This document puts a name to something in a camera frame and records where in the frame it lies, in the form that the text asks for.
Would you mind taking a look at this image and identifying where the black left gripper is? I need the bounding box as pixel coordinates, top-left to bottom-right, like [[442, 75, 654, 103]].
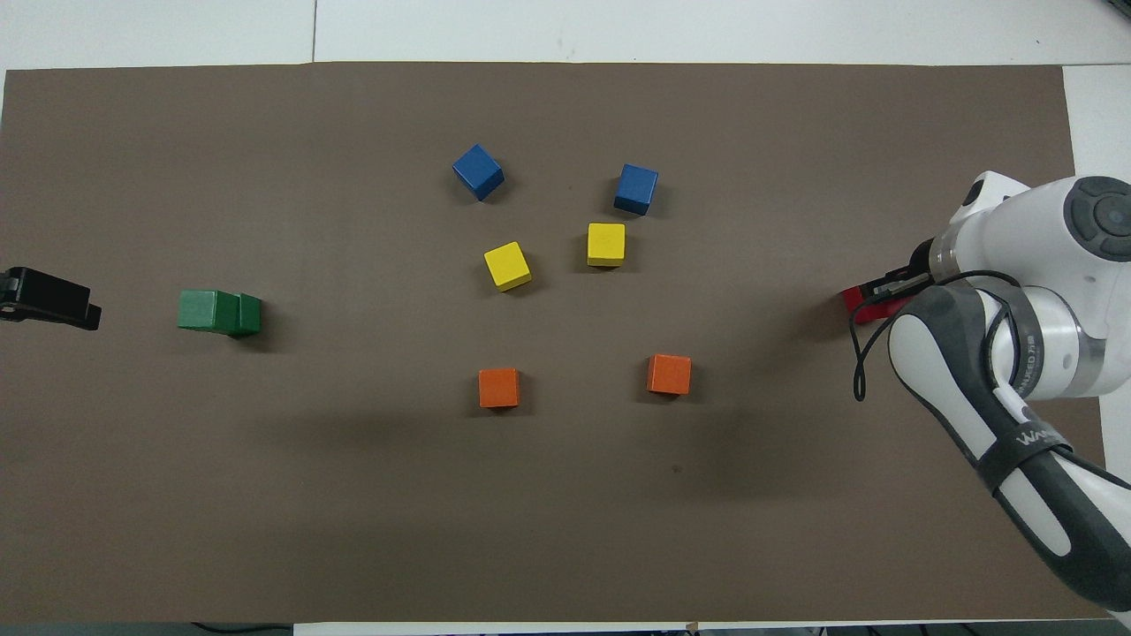
[[0, 267, 102, 332]]

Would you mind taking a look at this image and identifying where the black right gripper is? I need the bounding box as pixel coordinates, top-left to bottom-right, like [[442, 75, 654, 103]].
[[859, 238, 939, 308]]

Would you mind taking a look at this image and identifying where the orange wooden cube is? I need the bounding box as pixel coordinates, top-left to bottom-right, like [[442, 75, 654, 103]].
[[478, 367, 521, 410], [646, 353, 693, 397]]

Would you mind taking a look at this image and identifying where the brown paper table mat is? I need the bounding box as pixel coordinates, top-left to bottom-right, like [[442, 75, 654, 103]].
[[0, 60, 1125, 625]]

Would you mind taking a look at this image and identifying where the blue wooden cube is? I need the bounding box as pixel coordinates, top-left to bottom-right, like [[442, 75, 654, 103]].
[[452, 143, 505, 202], [613, 163, 660, 217]]

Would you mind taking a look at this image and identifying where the yellow wooden cube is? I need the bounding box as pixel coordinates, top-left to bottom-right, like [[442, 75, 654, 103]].
[[482, 240, 534, 293], [586, 222, 627, 269]]

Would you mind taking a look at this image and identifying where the black floor cable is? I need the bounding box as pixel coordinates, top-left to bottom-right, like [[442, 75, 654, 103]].
[[190, 622, 294, 636]]

